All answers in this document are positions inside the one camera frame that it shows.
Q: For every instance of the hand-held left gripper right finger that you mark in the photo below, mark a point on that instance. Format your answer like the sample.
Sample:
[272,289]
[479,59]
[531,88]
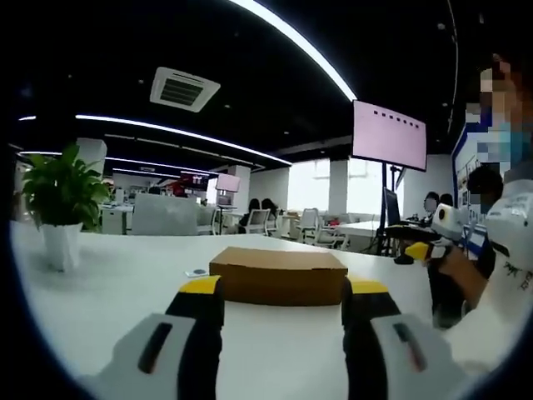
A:
[375,358]

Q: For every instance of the dark laptop screen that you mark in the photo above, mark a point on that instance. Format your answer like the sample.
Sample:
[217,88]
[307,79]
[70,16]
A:
[392,206]

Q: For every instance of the long ceiling light strip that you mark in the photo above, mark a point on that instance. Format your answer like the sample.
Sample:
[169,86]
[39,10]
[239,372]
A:
[300,41]
[187,135]

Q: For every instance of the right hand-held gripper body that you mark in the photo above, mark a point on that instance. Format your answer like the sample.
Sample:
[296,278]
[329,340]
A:
[451,221]

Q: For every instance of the small round flat sticker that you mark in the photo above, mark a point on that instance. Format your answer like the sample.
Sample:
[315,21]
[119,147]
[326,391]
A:
[195,273]

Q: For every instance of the grey desk partition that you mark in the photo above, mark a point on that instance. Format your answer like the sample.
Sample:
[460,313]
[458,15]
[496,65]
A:
[164,214]

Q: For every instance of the person's white shirt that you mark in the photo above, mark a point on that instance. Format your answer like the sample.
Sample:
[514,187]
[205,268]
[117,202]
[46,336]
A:
[491,333]

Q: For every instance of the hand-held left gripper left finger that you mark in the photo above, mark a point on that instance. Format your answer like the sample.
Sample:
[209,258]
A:
[166,358]

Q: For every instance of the brown cardboard shoe box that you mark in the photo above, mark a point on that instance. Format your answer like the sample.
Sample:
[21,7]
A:
[279,275]

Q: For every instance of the large monitor on stand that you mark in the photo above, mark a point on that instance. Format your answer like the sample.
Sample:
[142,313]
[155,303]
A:
[387,135]

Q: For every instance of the small distant monitor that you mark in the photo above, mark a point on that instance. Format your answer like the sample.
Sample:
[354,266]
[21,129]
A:
[228,185]

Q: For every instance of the blue wall poster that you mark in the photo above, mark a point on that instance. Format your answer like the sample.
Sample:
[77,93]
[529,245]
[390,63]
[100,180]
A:
[460,166]

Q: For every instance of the small black object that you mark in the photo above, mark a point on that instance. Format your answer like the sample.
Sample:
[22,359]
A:
[403,260]

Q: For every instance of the black monitor stand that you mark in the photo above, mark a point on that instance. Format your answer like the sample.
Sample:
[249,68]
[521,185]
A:
[385,208]

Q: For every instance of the green potted plant white pot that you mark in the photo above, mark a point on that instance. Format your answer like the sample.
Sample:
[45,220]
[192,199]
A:
[62,187]

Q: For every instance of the ceiling air conditioner vent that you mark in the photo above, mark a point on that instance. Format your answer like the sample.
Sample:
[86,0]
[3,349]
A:
[183,89]

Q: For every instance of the black keyboard tray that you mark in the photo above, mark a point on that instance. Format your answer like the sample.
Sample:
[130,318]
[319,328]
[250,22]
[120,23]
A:
[412,232]

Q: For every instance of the white mesh office chair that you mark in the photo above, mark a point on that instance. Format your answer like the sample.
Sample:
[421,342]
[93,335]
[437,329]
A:
[310,223]
[257,221]

